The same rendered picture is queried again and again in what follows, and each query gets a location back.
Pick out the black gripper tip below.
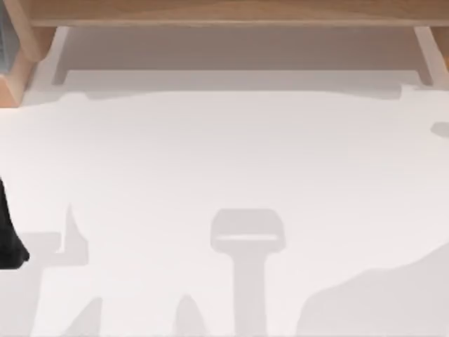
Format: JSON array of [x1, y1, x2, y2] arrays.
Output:
[[0, 179, 30, 271]]

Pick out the wooden cupboard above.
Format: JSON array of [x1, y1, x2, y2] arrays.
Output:
[[0, 52, 48, 108]]

